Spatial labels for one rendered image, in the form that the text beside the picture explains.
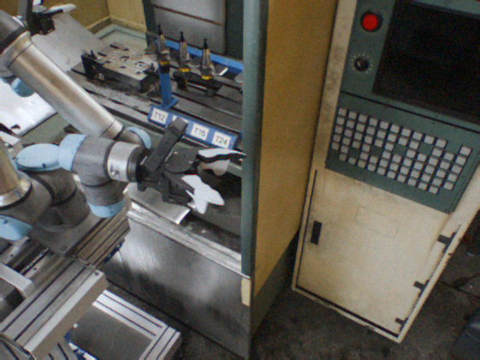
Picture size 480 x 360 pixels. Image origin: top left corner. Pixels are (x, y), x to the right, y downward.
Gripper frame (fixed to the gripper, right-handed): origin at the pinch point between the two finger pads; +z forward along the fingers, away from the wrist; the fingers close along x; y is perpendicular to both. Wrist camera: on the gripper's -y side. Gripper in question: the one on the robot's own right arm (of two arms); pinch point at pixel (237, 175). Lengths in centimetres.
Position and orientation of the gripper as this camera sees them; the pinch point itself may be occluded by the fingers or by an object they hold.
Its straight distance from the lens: 81.0
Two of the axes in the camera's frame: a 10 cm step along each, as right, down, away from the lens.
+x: -2.6, 5.8, -7.7
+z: 9.6, 1.9, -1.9
